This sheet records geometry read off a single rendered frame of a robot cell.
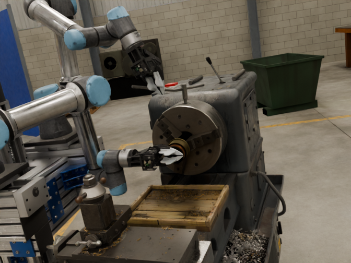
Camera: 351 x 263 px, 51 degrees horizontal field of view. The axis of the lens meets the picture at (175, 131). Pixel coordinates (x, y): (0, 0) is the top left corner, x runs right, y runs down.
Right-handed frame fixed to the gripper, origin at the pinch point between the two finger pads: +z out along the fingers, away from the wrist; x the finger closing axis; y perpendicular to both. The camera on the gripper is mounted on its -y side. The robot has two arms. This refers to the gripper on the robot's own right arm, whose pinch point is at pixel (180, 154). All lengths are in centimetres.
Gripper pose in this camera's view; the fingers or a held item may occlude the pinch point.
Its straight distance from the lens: 143.7
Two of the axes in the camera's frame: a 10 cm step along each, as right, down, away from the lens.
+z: 9.3, -0.6, -3.8
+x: -1.6, -9.5, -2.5
